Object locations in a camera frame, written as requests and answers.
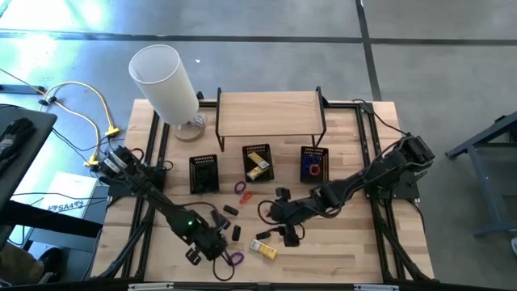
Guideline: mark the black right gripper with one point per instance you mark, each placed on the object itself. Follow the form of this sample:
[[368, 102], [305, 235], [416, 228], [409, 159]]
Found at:
[[291, 212]]

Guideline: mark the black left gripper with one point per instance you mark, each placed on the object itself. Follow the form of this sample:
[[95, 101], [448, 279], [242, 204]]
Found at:
[[212, 244]]

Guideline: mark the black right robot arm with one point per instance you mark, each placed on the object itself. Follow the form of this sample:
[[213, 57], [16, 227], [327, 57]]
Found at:
[[363, 182]]

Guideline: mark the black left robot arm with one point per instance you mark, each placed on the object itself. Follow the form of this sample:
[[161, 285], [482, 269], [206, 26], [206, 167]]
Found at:
[[157, 198]]

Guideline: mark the black desk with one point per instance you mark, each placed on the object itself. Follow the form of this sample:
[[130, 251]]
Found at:
[[38, 135]]

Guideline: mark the black plastic mesh basket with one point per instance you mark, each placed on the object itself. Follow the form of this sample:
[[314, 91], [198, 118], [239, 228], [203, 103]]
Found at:
[[193, 174], [258, 148], [315, 150]]

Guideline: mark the white label plate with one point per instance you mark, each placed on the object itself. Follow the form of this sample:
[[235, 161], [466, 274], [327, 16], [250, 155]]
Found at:
[[151, 286], [375, 288]]

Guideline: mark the wooden shelf riser black legs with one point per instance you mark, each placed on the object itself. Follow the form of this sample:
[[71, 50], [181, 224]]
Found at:
[[268, 113]]

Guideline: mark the white printed cardboard box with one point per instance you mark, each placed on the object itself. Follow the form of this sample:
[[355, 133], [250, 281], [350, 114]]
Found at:
[[68, 190]]

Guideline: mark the white shade table lamp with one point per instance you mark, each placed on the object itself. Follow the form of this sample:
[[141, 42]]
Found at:
[[161, 81]]

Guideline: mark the person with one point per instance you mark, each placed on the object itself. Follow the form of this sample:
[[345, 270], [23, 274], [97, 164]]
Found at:
[[20, 264]]

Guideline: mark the black glove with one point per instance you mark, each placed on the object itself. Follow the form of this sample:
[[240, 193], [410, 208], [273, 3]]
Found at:
[[14, 137]]

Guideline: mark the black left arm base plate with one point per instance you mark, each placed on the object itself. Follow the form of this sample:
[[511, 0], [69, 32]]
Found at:
[[109, 190]]

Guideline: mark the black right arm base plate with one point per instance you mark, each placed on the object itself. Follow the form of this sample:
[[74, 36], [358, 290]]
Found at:
[[404, 193]]

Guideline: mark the black aluminium extrusion frame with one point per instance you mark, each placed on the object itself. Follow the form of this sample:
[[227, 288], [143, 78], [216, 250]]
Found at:
[[347, 104]]

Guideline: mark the grey blue metal table frame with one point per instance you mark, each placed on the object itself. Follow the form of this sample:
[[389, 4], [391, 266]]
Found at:
[[480, 190]]

